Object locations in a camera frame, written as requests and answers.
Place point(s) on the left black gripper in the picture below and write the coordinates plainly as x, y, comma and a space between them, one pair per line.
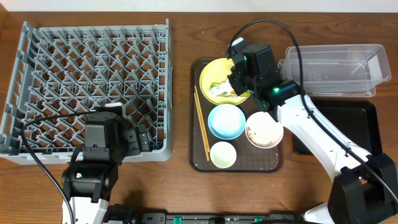
137, 140

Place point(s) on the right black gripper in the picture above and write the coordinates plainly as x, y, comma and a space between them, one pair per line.
237, 78

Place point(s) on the snack wrapper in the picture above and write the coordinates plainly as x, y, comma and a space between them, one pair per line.
223, 89

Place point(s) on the white pink bowl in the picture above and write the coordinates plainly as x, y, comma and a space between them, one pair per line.
263, 131

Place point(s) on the small white green cup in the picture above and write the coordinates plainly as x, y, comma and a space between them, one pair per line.
223, 155

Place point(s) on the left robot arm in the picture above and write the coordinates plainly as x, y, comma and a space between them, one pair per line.
93, 169

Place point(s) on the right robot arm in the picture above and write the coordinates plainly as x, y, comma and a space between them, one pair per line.
364, 186

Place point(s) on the clear plastic waste bin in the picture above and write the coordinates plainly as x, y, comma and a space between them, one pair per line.
348, 70

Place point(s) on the grey plastic dishwasher rack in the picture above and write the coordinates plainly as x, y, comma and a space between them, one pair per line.
61, 72

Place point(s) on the black waste tray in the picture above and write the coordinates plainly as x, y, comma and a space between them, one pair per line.
355, 119

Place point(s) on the yellow round plate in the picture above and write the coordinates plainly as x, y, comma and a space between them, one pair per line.
217, 71

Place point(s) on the light blue bowl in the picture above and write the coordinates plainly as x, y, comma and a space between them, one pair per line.
226, 121

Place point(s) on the wooden chopstick right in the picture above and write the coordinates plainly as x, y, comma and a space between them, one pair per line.
202, 121

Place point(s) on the dark brown serving tray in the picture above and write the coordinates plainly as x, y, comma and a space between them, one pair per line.
250, 159

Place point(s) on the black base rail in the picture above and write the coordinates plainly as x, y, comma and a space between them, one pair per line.
163, 218

